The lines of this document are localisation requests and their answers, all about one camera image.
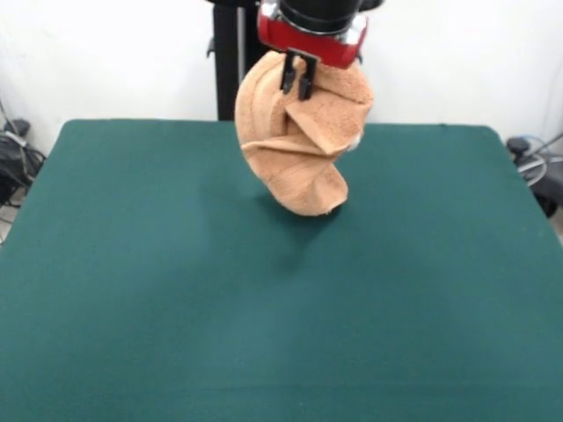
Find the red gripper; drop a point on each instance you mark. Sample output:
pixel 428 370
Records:
pixel 308 41

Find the tan terry towel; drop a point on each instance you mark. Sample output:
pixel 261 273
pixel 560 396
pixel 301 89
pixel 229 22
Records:
pixel 299 145

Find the dark green table cloth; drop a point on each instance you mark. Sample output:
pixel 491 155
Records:
pixel 132 316

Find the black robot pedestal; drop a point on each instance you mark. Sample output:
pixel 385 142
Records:
pixel 228 66

